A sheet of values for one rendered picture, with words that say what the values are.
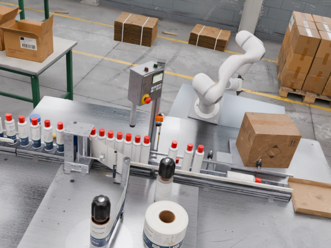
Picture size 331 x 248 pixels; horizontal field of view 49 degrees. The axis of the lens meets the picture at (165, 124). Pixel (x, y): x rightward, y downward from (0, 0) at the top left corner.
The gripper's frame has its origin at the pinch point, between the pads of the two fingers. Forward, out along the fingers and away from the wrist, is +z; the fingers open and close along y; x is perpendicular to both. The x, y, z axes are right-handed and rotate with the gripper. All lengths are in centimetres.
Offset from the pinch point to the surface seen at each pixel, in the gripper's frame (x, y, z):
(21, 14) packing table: -351, -80, 53
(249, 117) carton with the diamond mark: 29, 21, -60
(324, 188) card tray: 75, 61, -41
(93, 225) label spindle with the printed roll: 2, 63, -172
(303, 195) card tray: 65, 64, -57
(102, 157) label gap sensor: -26, 44, -136
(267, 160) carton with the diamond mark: 42, 47, -56
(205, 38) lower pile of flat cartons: -172, -75, 280
